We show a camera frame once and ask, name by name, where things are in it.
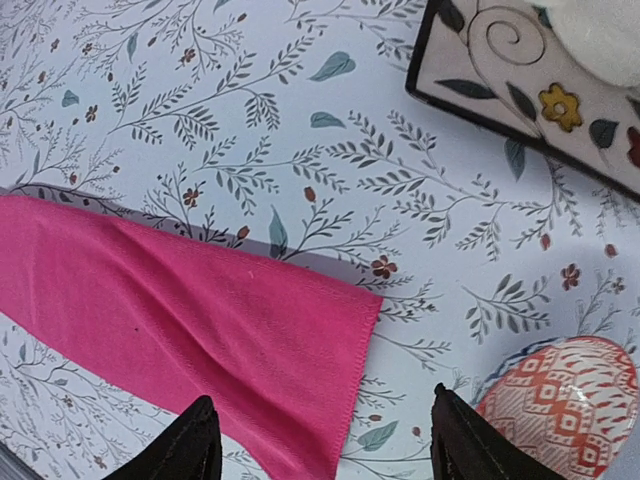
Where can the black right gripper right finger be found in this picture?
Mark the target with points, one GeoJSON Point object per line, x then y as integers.
{"type": "Point", "coordinates": [466, 447]}

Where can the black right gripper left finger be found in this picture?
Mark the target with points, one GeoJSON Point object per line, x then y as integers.
{"type": "Point", "coordinates": [189, 448]}

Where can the pink towel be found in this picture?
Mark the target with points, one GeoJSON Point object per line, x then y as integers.
{"type": "Point", "coordinates": [280, 349]}

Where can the floral tablecloth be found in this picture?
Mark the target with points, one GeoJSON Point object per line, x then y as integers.
{"type": "Point", "coordinates": [283, 128]}

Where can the patterned square coaster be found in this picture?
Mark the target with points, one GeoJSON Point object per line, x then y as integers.
{"type": "Point", "coordinates": [500, 65]}

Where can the cream ceramic mug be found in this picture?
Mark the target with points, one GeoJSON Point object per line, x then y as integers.
{"type": "Point", "coordinates": [601, 35]}

